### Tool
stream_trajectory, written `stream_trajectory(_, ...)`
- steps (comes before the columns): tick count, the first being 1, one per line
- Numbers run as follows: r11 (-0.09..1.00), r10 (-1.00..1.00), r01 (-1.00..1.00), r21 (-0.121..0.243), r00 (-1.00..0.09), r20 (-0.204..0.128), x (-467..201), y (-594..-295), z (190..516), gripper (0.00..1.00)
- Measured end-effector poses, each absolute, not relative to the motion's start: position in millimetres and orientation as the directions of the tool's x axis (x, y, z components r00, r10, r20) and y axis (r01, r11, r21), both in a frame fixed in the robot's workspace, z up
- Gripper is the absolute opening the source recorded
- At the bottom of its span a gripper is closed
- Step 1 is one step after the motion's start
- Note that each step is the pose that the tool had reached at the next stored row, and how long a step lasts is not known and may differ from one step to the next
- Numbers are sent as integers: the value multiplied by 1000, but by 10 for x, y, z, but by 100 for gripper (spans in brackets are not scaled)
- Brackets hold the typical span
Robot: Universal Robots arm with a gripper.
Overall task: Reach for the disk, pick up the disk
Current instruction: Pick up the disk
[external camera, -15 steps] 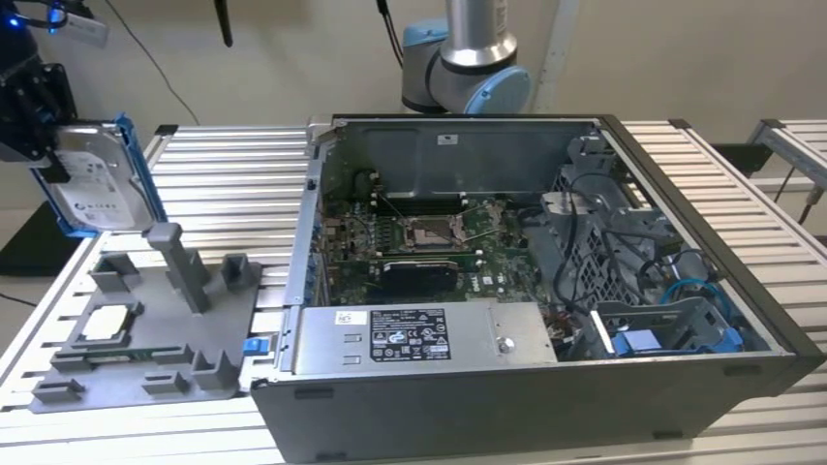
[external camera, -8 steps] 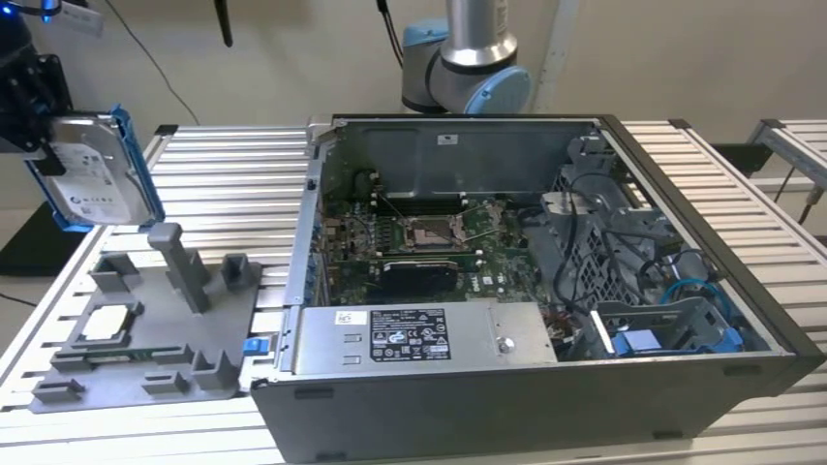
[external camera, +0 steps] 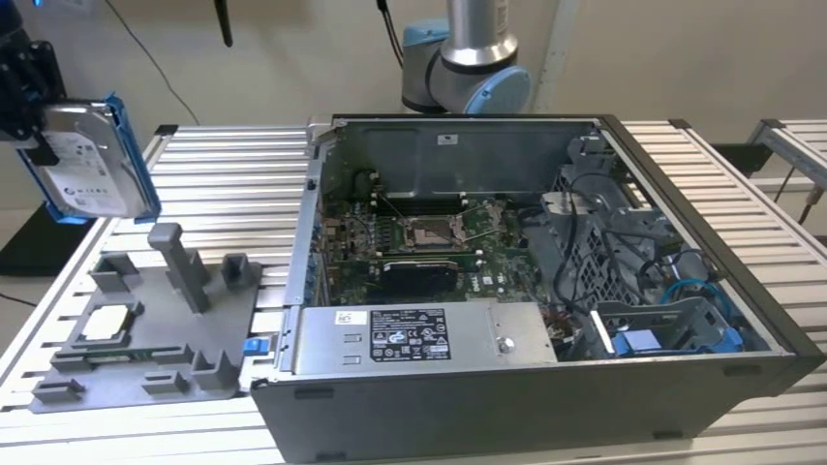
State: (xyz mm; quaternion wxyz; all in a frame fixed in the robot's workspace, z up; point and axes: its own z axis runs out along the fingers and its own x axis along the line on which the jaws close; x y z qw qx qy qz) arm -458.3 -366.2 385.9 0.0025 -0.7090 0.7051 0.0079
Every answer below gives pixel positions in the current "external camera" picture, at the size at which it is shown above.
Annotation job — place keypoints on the hard disk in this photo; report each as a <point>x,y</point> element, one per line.
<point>91,160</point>

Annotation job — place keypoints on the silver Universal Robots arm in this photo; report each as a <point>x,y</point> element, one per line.
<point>478,29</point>

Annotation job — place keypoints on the grey disk bay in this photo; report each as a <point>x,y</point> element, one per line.
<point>684,315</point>

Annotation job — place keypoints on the black antenna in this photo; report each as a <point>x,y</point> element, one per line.
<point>224,24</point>

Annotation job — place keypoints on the silver CPU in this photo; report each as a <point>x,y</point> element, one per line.
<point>108,323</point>

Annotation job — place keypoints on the grey parts rack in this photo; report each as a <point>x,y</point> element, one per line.
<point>161,339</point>

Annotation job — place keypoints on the blue case latch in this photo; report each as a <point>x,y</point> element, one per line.
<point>253,346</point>

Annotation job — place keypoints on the CPU socket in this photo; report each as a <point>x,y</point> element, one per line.
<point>430,235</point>

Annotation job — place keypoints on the silver power supply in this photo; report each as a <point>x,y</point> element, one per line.
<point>323,349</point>

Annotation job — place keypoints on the green motherboard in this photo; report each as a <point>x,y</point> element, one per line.
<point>491,252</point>

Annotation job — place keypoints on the dark grey PC case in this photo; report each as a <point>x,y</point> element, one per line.
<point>452,416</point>

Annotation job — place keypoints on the grey perforated drive cage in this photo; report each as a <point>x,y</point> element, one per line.
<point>594,271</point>

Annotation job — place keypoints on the blue carrier in bay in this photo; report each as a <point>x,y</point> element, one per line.
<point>636,344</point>

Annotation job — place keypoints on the black box behind table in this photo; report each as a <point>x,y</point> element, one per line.
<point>743,160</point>

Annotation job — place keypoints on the metal slat side table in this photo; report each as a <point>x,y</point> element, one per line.
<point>807,140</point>

